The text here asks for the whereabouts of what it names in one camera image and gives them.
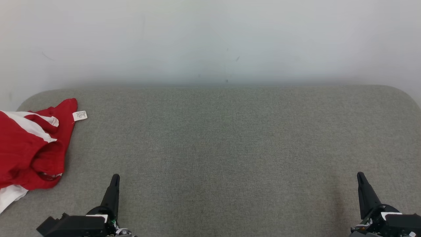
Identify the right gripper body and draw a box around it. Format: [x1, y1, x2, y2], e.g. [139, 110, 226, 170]
[349, 204, 402, 237]

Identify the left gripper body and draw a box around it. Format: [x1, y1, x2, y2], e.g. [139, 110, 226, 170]
[86, 206, 134, 237]

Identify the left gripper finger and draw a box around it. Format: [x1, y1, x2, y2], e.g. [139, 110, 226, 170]
[100, 174, 120, 219]

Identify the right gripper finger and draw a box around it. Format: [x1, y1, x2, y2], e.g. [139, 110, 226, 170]
[357, 171, 382, 220]

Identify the red shirt with white sleeves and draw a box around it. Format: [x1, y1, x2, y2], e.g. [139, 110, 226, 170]
[0, 98, 88, 214]

